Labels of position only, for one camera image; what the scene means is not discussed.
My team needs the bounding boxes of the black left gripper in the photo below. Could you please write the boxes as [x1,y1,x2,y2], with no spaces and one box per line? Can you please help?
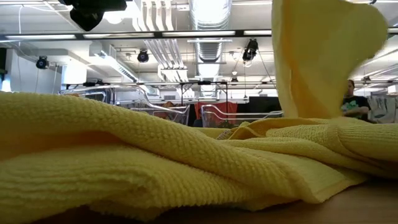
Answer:
[57,0,128,32]

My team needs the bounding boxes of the yellow microfiber towel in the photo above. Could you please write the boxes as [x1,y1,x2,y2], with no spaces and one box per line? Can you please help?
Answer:
[271,0,389,119]
[0,91,398,223]
[216,117,398,167]

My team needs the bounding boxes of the round white ceiling lamp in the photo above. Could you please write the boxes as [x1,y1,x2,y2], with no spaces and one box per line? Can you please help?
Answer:
[104,11,125,26]

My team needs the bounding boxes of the long black ceiling light bar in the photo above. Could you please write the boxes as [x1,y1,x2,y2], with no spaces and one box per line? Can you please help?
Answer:
[0,27,398,41]

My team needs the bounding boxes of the white ceiling pipes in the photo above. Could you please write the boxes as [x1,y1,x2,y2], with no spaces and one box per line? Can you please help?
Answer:
[133,0,190,83]

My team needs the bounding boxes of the long metal crossbar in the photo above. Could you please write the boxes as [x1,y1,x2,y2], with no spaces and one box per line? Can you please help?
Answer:
[62,80,398,86]

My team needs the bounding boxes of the black lattice stand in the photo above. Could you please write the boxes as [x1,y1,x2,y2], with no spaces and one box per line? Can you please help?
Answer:
[174,83,191,125]

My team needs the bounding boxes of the clear plastic basket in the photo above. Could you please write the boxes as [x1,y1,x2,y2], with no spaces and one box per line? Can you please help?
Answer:
[200,103,284,129]
[57,83,191,126]

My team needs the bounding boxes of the red cloth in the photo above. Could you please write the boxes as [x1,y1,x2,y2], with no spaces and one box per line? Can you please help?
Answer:
[194,101,239,127]

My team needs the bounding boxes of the person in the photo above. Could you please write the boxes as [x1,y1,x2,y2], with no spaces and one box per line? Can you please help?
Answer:
[340,79,373,123]

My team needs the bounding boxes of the leaf patterned curtain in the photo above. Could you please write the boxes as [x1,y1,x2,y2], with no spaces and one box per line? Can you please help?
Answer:
[368,95,398,124]

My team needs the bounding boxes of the white rectangular air duct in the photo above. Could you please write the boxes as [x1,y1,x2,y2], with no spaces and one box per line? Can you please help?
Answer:
[90,43,159,96]

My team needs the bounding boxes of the silver round ventilation duct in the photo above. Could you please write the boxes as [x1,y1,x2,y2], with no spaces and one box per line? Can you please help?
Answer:
[188,0,233,97]

